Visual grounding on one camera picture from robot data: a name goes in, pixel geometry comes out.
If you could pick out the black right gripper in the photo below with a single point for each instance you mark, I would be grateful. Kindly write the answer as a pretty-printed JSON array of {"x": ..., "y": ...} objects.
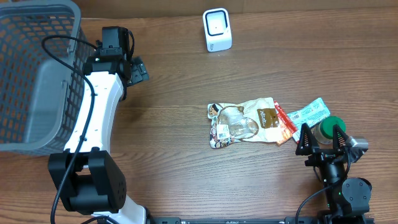
[{"x": 322, "y": 154}]

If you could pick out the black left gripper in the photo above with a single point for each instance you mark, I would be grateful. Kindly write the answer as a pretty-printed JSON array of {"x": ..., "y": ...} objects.
[{"x": 138, "y": 72}]

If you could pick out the green lidded jar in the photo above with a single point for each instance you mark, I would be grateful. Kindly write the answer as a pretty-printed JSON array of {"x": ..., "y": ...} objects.
[{"x": 323, "y": 132}]

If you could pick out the teal wet wipes pack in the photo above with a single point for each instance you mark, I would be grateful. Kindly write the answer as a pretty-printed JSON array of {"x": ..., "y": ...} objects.
[{"x": 311, "y": 114}]

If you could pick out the orange Kleenex tissue pack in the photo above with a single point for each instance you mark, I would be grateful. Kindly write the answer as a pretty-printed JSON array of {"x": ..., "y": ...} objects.
[{"x": 286, "y": 134}]

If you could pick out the red stick sachet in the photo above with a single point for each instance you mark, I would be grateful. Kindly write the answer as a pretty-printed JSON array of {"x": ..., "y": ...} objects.
[{"x": 284, "y": 118}]

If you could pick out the beige Pantree snack pouch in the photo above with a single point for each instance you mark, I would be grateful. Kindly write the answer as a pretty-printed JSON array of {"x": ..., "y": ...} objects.
[{"x": 250, "y": 121}]

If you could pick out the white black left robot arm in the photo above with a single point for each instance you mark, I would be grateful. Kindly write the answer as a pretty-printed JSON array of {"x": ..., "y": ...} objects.
[{"x": 87, "y": 179}]

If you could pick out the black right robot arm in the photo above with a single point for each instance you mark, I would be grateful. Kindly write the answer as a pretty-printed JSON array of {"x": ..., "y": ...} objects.
[{"x": 347, "y": 198}]

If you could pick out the white barcode scanner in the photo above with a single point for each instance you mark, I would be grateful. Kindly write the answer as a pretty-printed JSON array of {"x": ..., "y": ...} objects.
[{"x": 218, "y": 34}]

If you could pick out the grey plastic mesh basket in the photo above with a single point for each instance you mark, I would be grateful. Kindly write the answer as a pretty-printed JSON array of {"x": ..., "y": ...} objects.
[{"x": 40, "y": 97}]

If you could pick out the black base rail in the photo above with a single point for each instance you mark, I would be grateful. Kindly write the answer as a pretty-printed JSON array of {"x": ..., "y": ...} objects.
[{"x": 286, "y": 220}]

